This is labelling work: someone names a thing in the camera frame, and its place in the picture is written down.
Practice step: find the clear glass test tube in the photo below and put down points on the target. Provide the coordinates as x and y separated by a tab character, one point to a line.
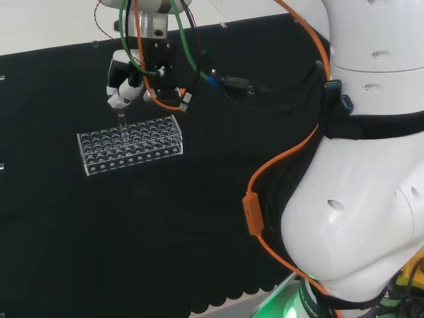
122	122

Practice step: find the pale base board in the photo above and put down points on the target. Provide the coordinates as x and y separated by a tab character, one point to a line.
281	298

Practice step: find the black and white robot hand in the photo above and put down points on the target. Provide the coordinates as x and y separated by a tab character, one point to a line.
116	74

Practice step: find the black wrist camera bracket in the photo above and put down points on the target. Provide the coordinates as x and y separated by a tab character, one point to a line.
165	56

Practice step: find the black USB hub blue ports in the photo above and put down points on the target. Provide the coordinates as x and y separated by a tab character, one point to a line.
334	84

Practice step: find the yellow stop button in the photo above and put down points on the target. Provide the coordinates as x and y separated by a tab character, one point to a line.
414	268

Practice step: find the clear acrylic test tube rack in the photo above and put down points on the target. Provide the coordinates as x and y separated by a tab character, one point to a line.
132	155

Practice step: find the black bench cloth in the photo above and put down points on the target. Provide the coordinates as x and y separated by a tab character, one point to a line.
165	232

